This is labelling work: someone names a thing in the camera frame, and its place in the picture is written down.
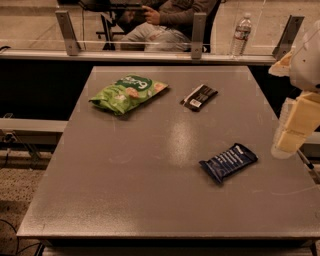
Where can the black chocolate rxbar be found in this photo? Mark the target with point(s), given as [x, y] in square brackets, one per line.
[198, 97]

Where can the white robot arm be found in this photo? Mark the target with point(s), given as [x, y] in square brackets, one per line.
[302, 64]

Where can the blue blueberry rxbar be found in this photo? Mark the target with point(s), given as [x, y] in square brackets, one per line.
[228, 162]

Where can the clear plastic water bottle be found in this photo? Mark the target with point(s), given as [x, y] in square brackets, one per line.
[241, 35]

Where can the clear plexiglass barrier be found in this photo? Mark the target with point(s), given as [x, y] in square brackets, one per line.
[32, 24]

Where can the seated person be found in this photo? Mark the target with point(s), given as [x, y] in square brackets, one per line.
[168, 28]

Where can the green chip bag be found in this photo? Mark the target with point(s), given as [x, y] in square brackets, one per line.
[127, 94]

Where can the black office chair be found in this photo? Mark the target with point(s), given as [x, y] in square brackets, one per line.
[110, 30]

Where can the right metal bracket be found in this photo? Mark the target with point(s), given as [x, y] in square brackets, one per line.
[288, 36]

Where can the metal bracket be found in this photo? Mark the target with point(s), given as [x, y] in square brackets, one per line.
[69, 37]
[288, 36]
[199, 23]

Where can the middle metal bracket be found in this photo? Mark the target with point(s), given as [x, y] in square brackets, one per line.
[199, 23]

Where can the metal rail frame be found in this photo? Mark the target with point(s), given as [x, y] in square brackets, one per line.
[144, 57]

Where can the left metal bracket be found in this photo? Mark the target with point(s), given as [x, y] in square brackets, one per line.
[69, 37]

